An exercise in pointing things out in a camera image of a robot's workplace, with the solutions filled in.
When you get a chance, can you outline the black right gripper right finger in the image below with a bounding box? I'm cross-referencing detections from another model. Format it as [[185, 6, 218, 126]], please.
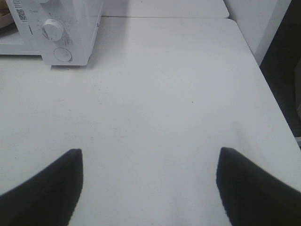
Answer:
[[216, 147, 301, 226]]

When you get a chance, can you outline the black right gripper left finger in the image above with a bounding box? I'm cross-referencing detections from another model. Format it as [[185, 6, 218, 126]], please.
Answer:
[[0, 149, 83, 226]]

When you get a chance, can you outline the round white door button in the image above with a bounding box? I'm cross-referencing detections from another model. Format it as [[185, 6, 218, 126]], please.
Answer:
[[54, 48, 72, 62]]

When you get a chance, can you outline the pink round plate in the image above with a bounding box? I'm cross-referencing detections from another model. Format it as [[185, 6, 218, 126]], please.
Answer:
[[0, 9, 14, 28]]

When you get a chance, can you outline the white microwave oven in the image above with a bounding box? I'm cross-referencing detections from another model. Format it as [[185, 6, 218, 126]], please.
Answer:
[[0, 0, 103, 66]]

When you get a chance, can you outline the lower white microwave knob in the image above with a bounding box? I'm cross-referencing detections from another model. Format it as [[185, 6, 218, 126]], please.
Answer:
[[42, 19, 65, 41]]

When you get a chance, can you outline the white microwave knob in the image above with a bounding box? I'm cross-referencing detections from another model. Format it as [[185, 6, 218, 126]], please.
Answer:
[[42, 19, 65, 41], [38, 0, 50, 4]]

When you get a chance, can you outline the upper white microwave knob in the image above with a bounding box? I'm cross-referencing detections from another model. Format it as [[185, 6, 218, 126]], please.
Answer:
[[38, 0, 50, 4]]

